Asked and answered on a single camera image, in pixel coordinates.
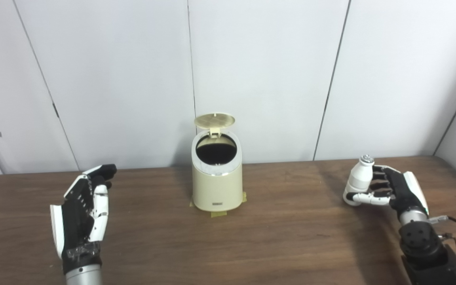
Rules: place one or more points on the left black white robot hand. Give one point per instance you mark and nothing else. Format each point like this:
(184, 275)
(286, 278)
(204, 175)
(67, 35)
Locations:
(73, 225)

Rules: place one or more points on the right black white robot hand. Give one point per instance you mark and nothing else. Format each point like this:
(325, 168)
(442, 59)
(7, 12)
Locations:
(404, 194)

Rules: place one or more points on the small white plastic bottle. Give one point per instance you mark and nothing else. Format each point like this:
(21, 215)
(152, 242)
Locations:
(358, 178)

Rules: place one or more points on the cream-colored bin body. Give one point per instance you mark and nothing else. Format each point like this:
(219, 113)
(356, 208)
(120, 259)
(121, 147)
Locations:
(217, 190)

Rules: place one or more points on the cream round bin lid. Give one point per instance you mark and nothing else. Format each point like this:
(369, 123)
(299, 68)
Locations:
(215, 120)

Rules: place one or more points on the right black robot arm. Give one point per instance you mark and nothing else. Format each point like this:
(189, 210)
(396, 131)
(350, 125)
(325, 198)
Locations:
(426, 249)

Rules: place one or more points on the wide yellow tape piece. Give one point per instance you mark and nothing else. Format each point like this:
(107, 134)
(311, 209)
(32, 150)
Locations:
(219, 214)

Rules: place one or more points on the black wall panel hinge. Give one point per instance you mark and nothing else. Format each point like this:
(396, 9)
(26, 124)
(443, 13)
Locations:
(56, 110)

